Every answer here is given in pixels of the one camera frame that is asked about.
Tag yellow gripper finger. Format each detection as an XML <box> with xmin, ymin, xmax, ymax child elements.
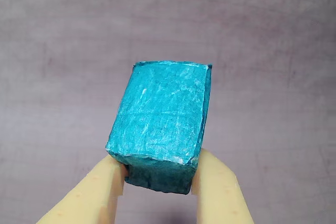
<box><xmin>36</xmin><ymin>154</ymin><xmax>130</xmax><ymax>224</ymax></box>
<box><xmin>191</xmin><ymin>148</ymin><xmax>256</xmax><ymax>224</ymax></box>

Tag blue block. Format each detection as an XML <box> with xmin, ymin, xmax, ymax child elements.
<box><xmin>105</xmin><ymin>60</ymin><xmax>214</xmax><ymax>196</ymax></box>

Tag brown gridded paper sheet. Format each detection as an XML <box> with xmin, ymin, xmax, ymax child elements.
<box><xmin>0</xmin><ymin>0</ymin><xmax>336</xmax><ymax>224</ymax></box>

